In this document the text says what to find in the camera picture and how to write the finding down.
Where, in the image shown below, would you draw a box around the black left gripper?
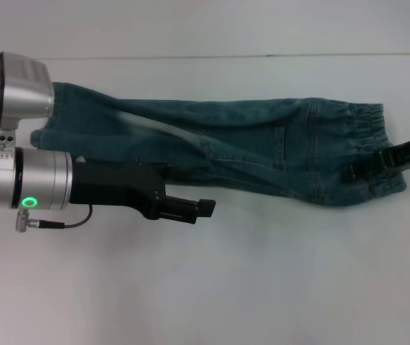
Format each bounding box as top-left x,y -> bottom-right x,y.
70,156 -> 217,226

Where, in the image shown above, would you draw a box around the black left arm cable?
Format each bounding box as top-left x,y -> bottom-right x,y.
14,204 -> 94,234

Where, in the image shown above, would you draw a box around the blue denim shorts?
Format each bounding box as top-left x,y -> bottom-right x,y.
30,81 -> 406,209

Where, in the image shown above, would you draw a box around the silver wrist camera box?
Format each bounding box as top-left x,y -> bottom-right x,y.
0,52 -> 55,152

